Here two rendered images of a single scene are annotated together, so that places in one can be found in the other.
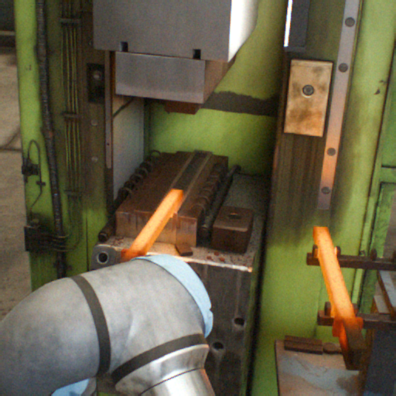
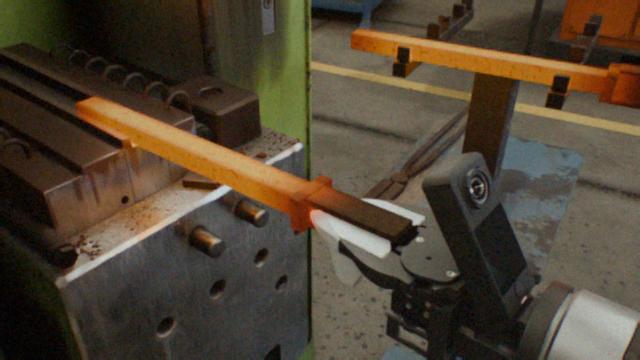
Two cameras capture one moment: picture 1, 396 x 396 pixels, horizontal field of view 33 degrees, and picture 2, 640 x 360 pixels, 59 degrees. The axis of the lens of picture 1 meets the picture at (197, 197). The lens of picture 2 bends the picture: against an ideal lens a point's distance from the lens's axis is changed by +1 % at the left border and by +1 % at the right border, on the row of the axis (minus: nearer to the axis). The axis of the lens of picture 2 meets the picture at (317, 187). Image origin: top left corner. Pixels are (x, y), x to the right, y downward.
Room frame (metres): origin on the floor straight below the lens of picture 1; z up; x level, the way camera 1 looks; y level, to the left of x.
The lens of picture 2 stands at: (0.95, 0.48, 1.31)
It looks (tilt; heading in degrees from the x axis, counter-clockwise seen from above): 34 degrees down; 298
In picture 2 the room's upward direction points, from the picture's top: straight up
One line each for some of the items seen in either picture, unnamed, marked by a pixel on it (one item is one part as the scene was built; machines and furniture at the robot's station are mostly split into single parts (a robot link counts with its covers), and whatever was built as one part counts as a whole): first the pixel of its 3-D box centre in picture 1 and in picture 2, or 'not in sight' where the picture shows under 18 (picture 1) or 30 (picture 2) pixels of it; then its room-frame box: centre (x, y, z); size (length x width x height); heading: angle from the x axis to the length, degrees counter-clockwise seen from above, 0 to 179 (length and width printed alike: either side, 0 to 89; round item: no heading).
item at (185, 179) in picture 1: (186, 179); (48, 89); (1.60, 0.03, 0.99); 0.42 x 0.05 x 0.01; 169
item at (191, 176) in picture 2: (183, 249); (203, 178); (1.35, 0.03, 0.92); 0.04 x 0.03 x 0.01; 20
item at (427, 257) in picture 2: not in sight; (472, 302); (0.99, 0.15, 0.99); 0.12 x 0.08 x 0.09; 169
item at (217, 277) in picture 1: (193, 277); (109, 247); (1.60, 0.00, 0.69); 0.56 x 0.38 x 0.45; 169
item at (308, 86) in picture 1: (307, 98); not in sight; (1.47, -0.24, 1.27); 0.09 x 0.02 x 0.17; 79
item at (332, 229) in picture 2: not in sight; (346, 255); (1.09, 0.15, 0.99); 0.09 x 0.03 x 0.06; 172
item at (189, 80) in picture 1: (182, 56); not in sight; (1.60, 0.06, 1.32); 0.42 x 0.20 x 0.10; 169
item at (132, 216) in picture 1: (177, 190); (38, 119); (1.60, 0.06, 0.96); 0.42 x 0.20 x 0.09; 169
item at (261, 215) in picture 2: not in sight; (252, 213); (1.30, 0.00, 0.87); 0.04 x 0.03 x 0.03; 169
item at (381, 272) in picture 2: not in sight; (391, 260); (1.05, 0.17, 1.02); 0.09 x 0.05 x 0.02; 172
